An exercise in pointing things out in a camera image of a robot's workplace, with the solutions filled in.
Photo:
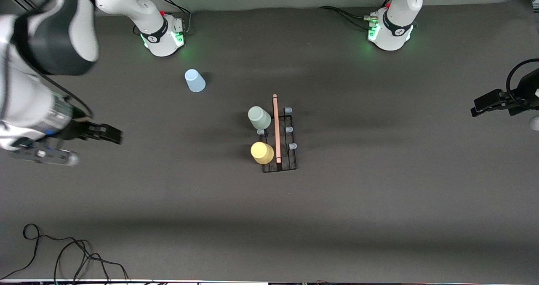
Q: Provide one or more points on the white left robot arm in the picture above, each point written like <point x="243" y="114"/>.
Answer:
<point x="398" y="19"/>

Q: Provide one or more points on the yellow plastic cup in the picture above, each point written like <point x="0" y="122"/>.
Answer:
<point x="262" y="153"/>

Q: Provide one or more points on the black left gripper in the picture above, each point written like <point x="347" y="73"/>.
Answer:
<point x="523" y="97"/>

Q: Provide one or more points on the pale green plastic cup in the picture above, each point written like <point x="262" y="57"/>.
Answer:
<point x="259" y="117"/>

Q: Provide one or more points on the light blue plastic cup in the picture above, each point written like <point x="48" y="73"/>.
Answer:
<point x="195" y="81"/>

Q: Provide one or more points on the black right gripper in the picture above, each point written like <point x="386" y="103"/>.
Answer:
<point x="78" y="129"/>

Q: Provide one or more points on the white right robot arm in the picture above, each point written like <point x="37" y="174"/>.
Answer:
<point x="25" y="104"/>

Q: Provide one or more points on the dark grey table mat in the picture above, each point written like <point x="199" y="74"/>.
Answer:
<point x="337" y="234"/>

